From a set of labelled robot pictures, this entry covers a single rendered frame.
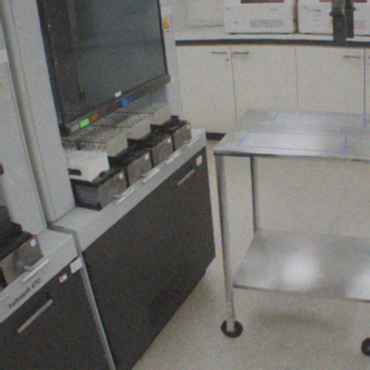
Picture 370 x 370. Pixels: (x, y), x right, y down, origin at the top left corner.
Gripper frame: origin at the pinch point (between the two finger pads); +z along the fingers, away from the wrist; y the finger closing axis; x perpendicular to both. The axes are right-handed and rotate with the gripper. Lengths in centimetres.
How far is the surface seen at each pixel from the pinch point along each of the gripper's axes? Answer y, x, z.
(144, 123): 22, 73, 34
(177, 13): 262, 187, 15
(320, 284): 25, 9, 92
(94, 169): -12, 70, 36
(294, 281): 24, 19, 92
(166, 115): 38, 73, 36
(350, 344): 25, -5, 120
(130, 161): 1, 66, 39
